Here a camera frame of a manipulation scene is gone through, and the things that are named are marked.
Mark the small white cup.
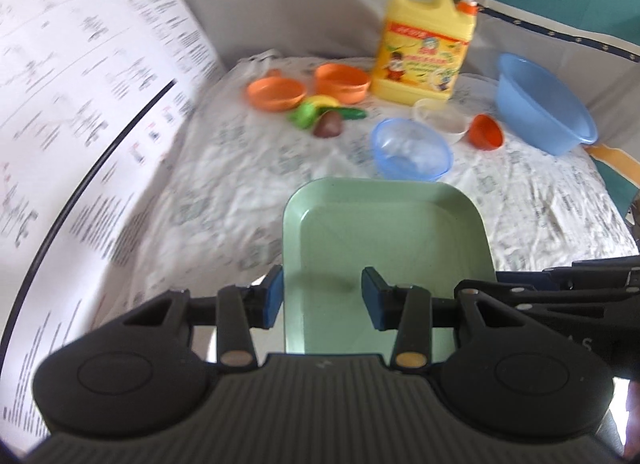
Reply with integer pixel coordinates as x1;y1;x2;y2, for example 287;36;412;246
413;98;471;145

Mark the yellow detergent pump bottle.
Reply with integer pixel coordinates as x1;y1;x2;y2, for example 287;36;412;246
370;0;487;106

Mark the clear blue bowl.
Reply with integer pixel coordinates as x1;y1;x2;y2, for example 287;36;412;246
370;117;454;182

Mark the light green toy vegetable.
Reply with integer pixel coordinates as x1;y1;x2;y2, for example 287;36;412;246
287;103;321;129

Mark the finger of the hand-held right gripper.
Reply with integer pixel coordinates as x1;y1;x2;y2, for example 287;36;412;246
496;255;640;316

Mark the blue plastic basin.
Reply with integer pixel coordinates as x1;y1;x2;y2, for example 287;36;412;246
496;52;599;157

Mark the white printed cloth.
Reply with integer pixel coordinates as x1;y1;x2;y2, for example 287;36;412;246
125;49;640;315

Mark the orange plate with handle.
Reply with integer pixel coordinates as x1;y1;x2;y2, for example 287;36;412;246
246;69;307;112

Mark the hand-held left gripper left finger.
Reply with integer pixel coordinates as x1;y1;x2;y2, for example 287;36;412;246
122;264;284;369

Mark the printed white paper sheet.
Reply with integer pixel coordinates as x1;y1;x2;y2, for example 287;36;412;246
0;0;227;456

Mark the green rectangular plate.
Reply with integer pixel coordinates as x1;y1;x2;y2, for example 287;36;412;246
282;177;497;362

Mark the brown toy fruit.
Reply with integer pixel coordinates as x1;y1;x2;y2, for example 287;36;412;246
313;111;344;138

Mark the small round orange bowl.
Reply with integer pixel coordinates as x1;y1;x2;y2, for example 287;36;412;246
468;114;504;151

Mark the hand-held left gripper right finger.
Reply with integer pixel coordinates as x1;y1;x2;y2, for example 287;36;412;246
361;267;538;371

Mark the wide orange bowl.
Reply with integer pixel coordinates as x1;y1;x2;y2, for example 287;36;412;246
314;63;372;106

